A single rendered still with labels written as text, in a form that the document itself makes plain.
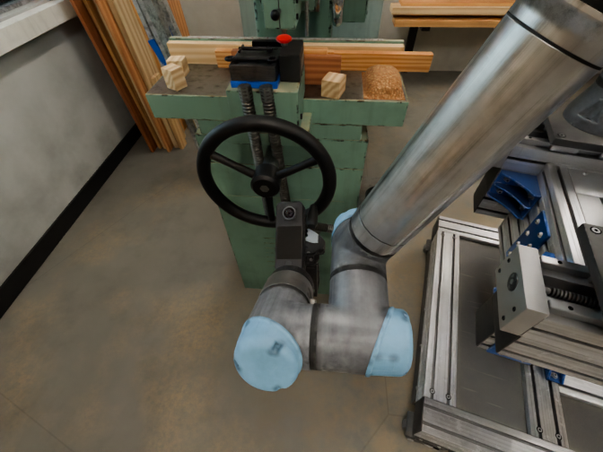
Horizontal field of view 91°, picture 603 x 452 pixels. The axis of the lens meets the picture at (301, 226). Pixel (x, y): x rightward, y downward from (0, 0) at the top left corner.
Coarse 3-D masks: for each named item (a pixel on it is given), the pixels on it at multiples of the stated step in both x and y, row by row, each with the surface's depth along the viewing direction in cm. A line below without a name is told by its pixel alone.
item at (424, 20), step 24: (408, 0) 214; (432, 0) 212; (456, 0) 211; (480, 0) 210; (504, 0) 209; (408, 24) 215; (432, 24) 214; (456, 24) 213; (480, 24) 212; (408, 48) 266
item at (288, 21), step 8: (264, 0) 63; (272, 0) 62; (280, 0) 62; (288, 0) 62; (296, 0) 63; (264, 8) 64; (272, 8) 64; (280, 8) 63; (288, 8) 63; (296, 8) 65; (264, 16) 65; (280, 16) 64; (288, 16) 64; (296, 16) 65; (272, 24) 66; (280, 24) 66; (288, 24) 65; (296, 24) 67
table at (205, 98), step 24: (192, 72) 76; (216, 72) 76; (360, 72) 75; (168, 96) 69; (192, 96) 68; (216, 96) 68; (312, 96) 67; (360, 96) 66; (312, 120) 70; (336, 120) 69; (360, 120) 69; (384, 120) 68; (264, 144) 65; (288, 144) 64
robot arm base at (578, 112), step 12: (600, 84) 66; (588, 96) 69; (600, 96) 67; (576, 108) 71; (588, 108) 69; (600, 108) 67; (576, 120) 71; (588, 120) 69; (600, 120) 67; (588, 132) 70; (600, 132) 68
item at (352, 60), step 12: (216, 48) 76; (228, 48) 76; (216, 60) 77; (348, 60) 74; (360, 60) 73; (372, 60) 73; (384, 60) 73; (396, 60) 72; (408, 60) 72; (420, 60) 72
